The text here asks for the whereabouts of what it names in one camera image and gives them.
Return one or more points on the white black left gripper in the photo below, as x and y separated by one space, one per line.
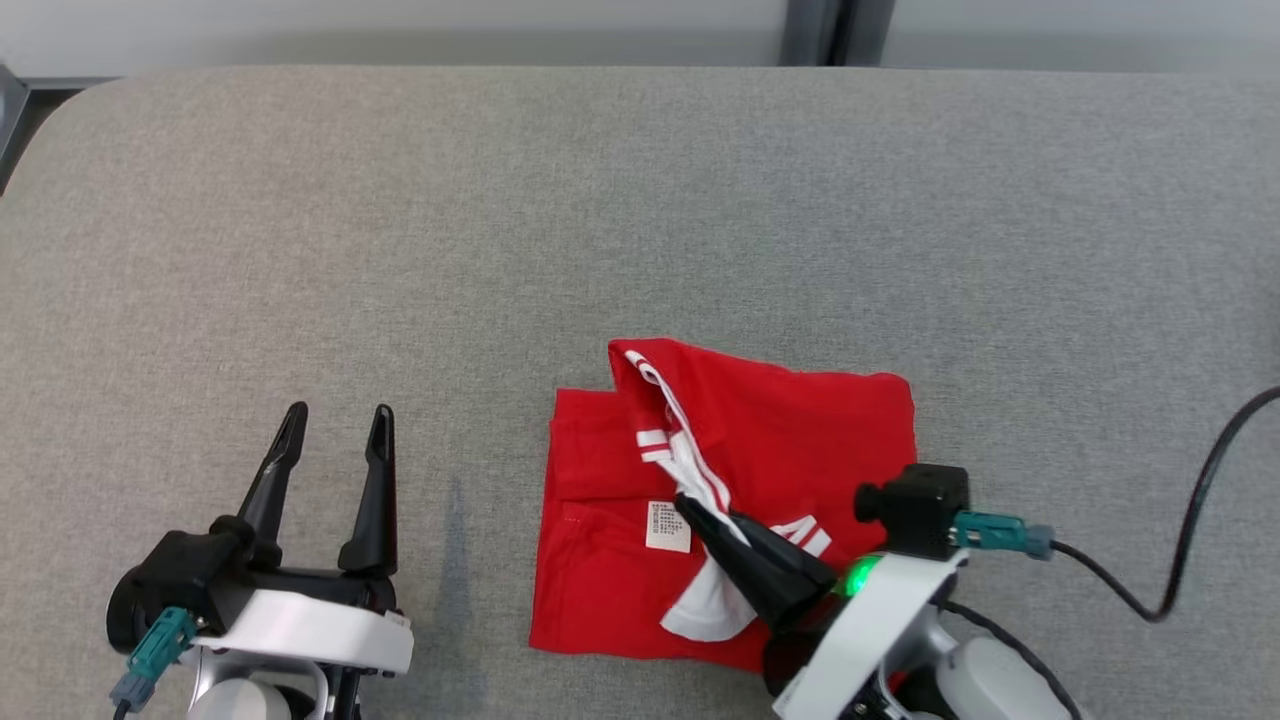
320 630

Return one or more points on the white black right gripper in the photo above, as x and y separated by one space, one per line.
870 630

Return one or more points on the red t-shirt with striped cuffs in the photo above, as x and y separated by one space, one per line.
800 440

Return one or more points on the grey fabric sofa seat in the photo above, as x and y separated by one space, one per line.
500 250

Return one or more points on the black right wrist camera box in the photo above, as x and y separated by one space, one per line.
920 510

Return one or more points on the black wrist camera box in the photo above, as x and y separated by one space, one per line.
920 510
180 585

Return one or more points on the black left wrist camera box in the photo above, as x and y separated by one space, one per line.
180 585

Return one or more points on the grey metal partition post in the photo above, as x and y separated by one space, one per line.
835 30
10 110

